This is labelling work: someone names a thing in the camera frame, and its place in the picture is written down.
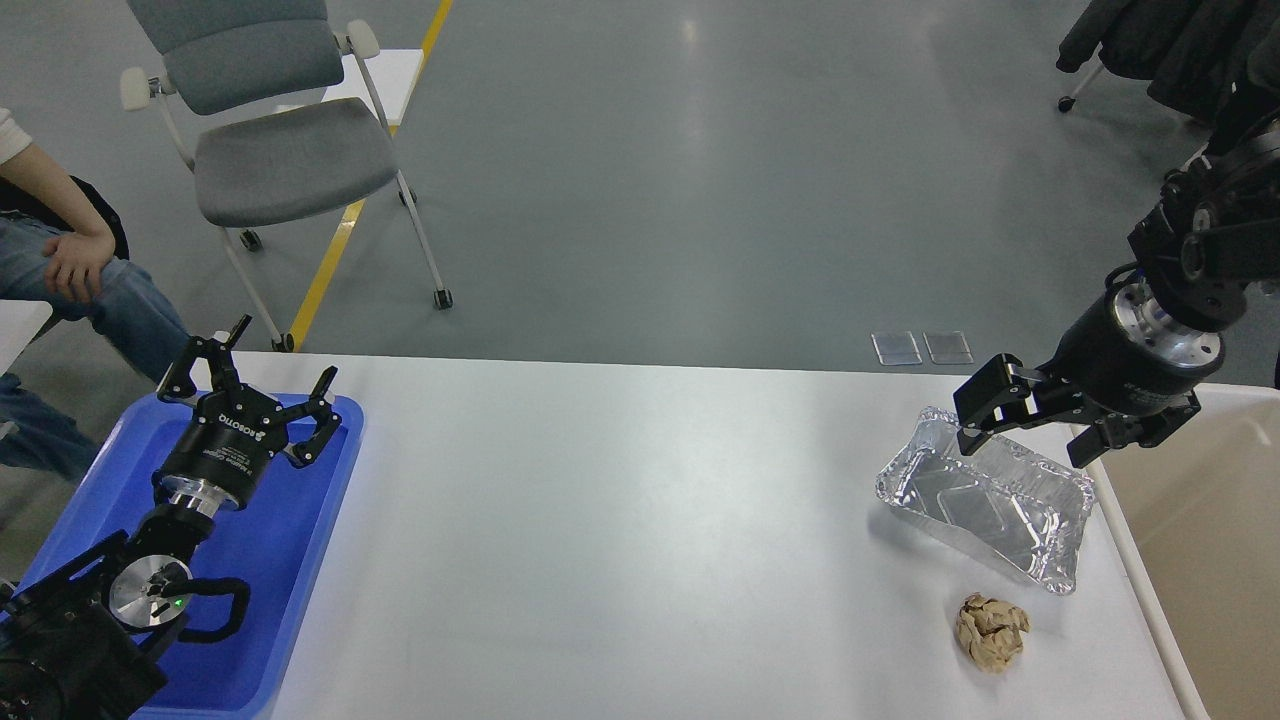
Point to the left floor outlet plate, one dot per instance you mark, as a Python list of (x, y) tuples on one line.
[(896, 348)]

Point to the beige plastic bin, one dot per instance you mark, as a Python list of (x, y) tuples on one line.
[(1197, 523)]

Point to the blue plastic tray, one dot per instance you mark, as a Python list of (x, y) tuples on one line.
[(276, 544)]

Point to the grey office chair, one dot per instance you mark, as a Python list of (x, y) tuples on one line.
[(282, 167)]

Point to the seated person's forearm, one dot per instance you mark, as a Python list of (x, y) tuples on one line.
[(33, 171)]

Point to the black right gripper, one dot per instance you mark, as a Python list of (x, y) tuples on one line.
[(1123, 370)]

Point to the floor outlet plate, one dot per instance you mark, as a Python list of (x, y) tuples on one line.
[(948, 348), (896, 348)]

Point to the chair with dark coats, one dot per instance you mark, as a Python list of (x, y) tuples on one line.
[(1193, 55)]

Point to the seated person's hand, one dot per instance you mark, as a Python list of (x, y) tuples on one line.
[(74, 264)]

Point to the right floor outlet plate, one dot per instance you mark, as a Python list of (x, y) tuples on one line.
[(948, 348)]

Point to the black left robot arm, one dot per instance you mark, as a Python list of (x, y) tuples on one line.
[(86, 641)]

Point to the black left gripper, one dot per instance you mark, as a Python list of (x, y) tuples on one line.
[(222, 444)]

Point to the white board behind chair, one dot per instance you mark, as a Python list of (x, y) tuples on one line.
[(393, 72)]

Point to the white side table corner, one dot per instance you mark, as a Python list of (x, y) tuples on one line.
[(21, 321)]

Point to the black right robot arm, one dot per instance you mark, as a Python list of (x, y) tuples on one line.
[(1213, 231)]

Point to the crumpled brown paper ball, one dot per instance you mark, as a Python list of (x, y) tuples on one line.
[(990, 632)]

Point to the aluminium foil tray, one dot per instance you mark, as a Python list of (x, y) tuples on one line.
[(1007, 506)]

